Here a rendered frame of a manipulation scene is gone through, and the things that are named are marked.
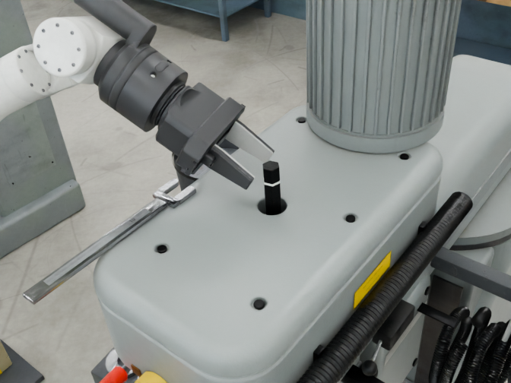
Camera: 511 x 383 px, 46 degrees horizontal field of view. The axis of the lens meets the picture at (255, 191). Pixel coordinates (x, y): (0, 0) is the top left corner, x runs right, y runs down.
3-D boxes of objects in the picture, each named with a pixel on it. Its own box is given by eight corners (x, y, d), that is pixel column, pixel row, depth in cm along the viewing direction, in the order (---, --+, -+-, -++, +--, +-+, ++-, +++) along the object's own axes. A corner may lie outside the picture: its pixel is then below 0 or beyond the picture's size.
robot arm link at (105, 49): (99, 121, 68) (18, 64, 68) (138, 106, 78) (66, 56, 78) (147, 36, 64) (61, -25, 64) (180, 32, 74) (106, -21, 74)
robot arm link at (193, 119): (227, 139, 80) (155, 87, 80) (256, 90, 73) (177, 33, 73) (179, 194, 71) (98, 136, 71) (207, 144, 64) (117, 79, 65)
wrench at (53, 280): (39, 310, 64) (36, 305, 63) (17, 293, 66) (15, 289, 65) (196, 192, 78) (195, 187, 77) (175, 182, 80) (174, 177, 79)
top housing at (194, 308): (252, 468, 65) (240, 383, 55) (96, 351, 79) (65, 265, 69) (441, 229, 93) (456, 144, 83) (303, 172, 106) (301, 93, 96)
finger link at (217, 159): (246, 189, 72) (204, 159, 72) (257, 173, 69) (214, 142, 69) (240, 197, 70) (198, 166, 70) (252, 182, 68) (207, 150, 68)
